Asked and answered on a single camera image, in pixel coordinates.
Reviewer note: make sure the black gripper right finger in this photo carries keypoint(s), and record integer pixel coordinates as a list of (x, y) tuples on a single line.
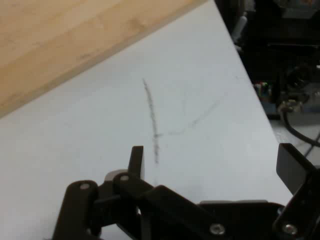
[(292, 170)]

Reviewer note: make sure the white flat board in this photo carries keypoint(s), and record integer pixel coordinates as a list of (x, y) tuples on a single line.
[(175, 75)]

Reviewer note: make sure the grey plastic cylinder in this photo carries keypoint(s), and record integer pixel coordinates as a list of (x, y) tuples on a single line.
[(239, 28)]

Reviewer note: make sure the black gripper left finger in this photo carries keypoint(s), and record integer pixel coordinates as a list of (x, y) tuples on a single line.
[(140, 200)]

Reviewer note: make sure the circuit board with LEDs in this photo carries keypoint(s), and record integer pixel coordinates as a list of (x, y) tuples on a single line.
[(263, 91)]

